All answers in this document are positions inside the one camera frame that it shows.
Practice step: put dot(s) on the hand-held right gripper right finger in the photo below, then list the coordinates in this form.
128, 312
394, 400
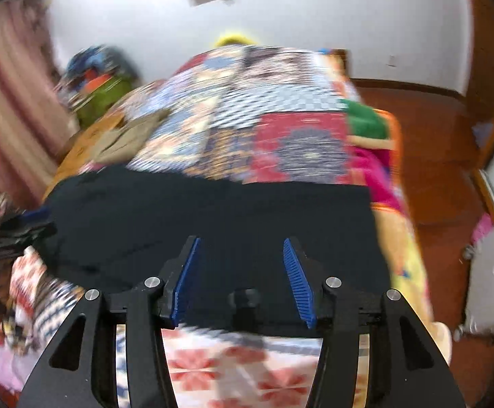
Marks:
300, 282

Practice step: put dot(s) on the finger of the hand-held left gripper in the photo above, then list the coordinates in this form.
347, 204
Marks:
26, 231

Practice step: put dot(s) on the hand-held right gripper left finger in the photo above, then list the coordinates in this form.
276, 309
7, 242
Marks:
184, 282

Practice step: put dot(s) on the black pants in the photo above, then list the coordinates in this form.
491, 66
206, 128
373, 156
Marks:
230, 212

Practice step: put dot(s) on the olive folded pants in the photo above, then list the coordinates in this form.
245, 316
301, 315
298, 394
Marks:
124, 140

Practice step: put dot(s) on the pink curtain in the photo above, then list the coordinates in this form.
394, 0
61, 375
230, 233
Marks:
13, 89

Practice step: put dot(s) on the patchwork printed bedsheet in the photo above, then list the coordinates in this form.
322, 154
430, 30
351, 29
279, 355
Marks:
298, 144

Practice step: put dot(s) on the colourful fleece blanket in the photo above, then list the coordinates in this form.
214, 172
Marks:
383, 170

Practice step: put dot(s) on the green cloth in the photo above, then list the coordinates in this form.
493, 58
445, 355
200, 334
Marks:
102, 102

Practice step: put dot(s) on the beige rounded object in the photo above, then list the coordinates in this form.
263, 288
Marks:
441, 340

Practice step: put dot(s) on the orange cloth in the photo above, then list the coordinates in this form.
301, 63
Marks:
97, 81

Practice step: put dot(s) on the blue clothes bundle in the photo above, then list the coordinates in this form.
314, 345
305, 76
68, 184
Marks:
92, 59

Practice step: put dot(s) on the white stickered appliance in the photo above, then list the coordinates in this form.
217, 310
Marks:
493, 280

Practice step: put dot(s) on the yellow soft object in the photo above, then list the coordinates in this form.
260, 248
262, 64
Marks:
235, 39

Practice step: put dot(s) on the wall socket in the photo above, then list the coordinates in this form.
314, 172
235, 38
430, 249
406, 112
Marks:
392, 61

